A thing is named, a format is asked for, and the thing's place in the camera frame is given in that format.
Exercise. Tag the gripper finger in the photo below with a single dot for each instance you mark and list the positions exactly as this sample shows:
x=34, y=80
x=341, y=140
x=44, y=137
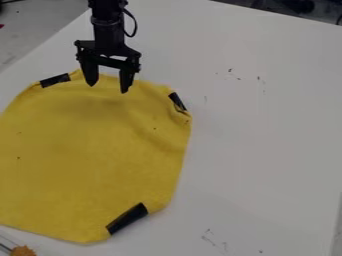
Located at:
x=126, y=79
x=90, y=72

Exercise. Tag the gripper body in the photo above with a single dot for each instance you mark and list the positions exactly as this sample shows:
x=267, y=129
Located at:
x=108, y=42

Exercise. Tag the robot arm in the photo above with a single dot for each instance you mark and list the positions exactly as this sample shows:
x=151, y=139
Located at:
x=107, y=10

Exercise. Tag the yellow cloth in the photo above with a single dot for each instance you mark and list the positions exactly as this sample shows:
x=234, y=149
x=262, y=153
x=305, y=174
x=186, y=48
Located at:
x=89, y=156

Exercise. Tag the orange toy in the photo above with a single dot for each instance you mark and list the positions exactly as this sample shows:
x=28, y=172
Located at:
x=22, y=251

